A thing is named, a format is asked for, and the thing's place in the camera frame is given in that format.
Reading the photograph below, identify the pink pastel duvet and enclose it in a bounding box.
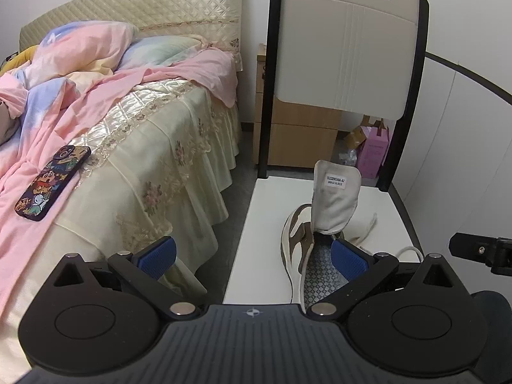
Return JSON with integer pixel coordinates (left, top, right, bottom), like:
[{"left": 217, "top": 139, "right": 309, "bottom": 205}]
[{"left": 0, "top": 20, "right": 238, "bottom": 316}]

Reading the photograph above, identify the white shoelace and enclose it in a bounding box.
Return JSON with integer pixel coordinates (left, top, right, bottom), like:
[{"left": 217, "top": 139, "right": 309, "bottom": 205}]
[{"left": 352, "top": 213, "right": 425, "bottom": 265}]

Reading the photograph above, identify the black remote control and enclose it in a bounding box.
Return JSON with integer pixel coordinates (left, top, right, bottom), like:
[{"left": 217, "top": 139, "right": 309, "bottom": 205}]
[{"left": 15, "top": 145, "right": 91, "bottom": 221}]

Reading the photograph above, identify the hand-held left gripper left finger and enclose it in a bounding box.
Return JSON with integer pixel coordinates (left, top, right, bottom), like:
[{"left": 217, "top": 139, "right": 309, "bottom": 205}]
[{"left": 53, "top": 237, "right": 201, "bottom": 321}]

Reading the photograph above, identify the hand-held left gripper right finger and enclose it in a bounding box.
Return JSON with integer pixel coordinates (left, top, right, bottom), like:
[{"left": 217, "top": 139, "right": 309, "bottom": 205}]
[{"left": 306, "top": 238, "right": 451, "bottom": 323}]

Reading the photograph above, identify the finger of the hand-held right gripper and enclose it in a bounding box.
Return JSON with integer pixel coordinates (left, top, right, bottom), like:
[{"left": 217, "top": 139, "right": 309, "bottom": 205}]
[{"left": 449, "top": 232, "right": 512, "bottom": 276}]

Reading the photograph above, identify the white and brown sneaker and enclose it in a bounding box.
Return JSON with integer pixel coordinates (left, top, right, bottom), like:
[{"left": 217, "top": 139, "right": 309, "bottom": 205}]
[{"left": 280, "top": 160, "right": 379, "bottom": 315}]

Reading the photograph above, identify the pastel pillow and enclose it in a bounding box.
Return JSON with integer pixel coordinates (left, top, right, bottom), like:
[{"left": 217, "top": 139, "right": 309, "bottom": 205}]
[{"left": 120, "top": 35, "right": 204, "bottom": 70}]

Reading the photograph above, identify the brown cardboard box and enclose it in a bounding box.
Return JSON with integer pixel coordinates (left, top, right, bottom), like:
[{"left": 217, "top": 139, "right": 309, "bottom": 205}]
[{"left": 344, "top": 116, "right": 377, "bottom": 156}]

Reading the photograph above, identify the white chair with black frame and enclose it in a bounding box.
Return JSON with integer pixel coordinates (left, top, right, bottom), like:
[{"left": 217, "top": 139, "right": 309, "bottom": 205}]
[{"left": 222, "top": 0, "right": 430, "bottom": 305}]

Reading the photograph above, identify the cream quilted bed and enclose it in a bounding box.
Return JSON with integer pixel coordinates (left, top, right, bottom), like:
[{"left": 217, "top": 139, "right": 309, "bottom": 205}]
[{"left": 0, "top": 0, "right": 244, "bottom": 384}]

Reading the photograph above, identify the pink carton box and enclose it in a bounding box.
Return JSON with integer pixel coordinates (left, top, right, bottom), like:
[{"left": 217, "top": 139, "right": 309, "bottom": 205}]
[{"left": 356, "top": 122, "right": 390, "bottom": 180}]

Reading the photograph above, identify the wooden nightstand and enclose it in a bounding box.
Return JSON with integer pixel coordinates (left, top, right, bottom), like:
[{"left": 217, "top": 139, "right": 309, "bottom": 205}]
[{"left": 254, "top": 44, "right": 340, "bottom": 169}]

